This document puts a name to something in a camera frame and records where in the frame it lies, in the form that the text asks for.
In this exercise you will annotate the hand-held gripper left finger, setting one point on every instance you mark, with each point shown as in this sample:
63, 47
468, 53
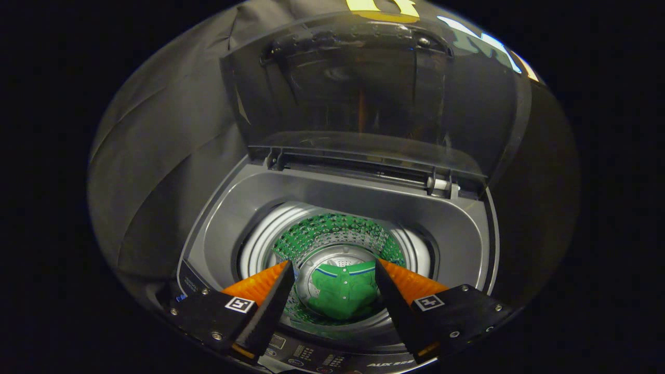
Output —
270, 306

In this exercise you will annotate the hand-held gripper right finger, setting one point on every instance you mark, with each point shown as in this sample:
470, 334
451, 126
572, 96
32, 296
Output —
397, 306

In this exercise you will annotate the green polo shirt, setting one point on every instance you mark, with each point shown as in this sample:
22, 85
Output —
340, 296

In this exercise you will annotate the dark washing machine lid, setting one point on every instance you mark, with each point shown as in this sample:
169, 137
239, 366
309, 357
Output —
363, 88

